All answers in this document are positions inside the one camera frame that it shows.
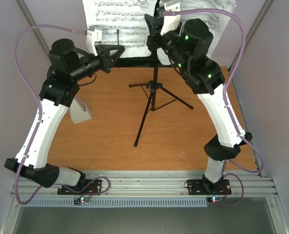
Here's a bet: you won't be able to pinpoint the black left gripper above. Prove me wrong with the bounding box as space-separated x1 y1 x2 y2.
71 45 126 81

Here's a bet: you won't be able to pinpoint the white sheet music page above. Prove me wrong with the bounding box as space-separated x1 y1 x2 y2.
83 0 157 58
156 0 237 66

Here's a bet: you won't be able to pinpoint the black tripod music stand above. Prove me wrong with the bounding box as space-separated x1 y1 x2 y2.
129 65 193 147

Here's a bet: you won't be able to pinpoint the white grey metronome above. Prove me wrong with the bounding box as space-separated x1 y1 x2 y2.
68 95 92 124

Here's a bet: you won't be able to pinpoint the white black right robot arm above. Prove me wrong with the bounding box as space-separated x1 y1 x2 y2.
144 14 252 194

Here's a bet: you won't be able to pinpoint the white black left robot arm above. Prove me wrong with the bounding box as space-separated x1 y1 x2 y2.
4 39 125 194

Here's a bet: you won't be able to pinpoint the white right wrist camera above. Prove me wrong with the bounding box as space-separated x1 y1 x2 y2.
159 0 180 36

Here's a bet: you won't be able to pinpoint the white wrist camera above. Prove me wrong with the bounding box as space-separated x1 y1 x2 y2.
159 0 180 36
86 26 102 56

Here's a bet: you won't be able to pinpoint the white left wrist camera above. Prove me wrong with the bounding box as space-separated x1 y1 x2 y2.
86 26 102 56

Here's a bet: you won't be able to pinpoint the left aluminium corner post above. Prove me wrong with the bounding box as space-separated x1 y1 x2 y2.
16 0 62 76

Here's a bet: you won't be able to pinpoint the aluminium corner post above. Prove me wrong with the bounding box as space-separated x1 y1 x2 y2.
16 0 62 76
228 0 273 70

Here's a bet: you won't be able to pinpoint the right aluminium corner post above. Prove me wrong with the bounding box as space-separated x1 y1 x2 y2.
228 0 273 70

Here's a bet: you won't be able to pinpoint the aluminium front frame rails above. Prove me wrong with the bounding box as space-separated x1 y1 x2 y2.
10 170 279 198

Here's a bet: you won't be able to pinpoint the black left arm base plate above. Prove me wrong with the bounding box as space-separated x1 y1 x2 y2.
57 179 102 195

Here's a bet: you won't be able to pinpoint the grey slotted cable duct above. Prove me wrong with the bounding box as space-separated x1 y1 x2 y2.
26 197 208 208

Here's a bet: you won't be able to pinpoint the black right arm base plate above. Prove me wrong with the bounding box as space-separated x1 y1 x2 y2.
184 179 232 195

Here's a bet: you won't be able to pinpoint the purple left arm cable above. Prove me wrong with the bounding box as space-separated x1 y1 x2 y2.
14 24 89 205

